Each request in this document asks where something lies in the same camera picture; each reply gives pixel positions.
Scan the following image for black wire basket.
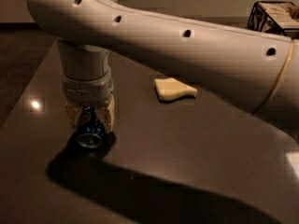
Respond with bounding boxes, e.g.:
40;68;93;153
248;1;299;39

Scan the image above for yellow sponge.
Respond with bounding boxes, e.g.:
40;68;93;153
154;77;197;102

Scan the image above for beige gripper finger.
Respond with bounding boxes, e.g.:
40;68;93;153
65;99;82;129
95;94;115;133

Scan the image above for snack packets in basket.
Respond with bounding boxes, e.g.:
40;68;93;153
260;2;299;28

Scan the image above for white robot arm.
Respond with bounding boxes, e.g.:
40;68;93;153
27;0;299;135

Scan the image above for blue pepsi can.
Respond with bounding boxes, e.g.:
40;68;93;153
77;106;106;148

